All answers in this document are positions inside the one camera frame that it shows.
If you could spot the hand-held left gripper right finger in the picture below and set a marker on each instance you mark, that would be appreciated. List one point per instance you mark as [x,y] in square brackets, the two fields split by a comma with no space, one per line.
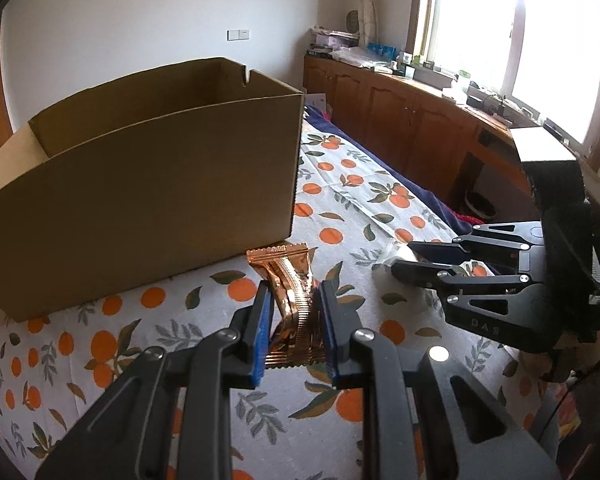
[327,341]

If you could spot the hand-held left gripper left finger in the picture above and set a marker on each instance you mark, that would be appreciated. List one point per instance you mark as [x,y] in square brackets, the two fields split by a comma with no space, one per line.
[262,341]

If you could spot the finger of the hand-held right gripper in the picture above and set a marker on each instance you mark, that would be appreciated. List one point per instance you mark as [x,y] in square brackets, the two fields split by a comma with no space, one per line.
[499,247]
[479,305]

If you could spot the copper snack packet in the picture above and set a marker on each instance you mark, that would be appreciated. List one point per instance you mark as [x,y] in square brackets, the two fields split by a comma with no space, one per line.
[292,280]

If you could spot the brown cardboard box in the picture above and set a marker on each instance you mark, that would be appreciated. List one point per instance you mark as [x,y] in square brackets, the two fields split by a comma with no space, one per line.
[155,200]

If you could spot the small white snack packet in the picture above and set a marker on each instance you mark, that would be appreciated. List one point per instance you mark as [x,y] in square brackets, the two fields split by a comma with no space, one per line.
[387,265]

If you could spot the orange print bedsheet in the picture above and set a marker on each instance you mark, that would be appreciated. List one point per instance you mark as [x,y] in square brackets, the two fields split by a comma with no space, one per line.
[360,210]

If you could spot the wooden cabinet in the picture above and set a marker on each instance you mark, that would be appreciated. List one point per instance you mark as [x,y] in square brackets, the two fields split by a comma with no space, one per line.
[394,110]

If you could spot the window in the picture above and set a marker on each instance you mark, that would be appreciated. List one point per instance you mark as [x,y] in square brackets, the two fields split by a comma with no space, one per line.
[479,20]

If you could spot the pack of blue bottles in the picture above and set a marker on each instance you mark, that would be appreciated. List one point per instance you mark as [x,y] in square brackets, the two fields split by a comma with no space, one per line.
[382,50]

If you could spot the pile of papers and boxes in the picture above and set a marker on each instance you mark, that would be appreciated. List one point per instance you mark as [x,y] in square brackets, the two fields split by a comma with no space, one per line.
[345,50]

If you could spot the patterned curtain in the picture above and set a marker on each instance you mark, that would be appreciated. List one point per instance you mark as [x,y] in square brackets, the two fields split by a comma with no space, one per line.
[368,0]

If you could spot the white wall switch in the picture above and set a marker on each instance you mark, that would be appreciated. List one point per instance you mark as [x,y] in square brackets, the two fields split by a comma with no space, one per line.
[238,34]

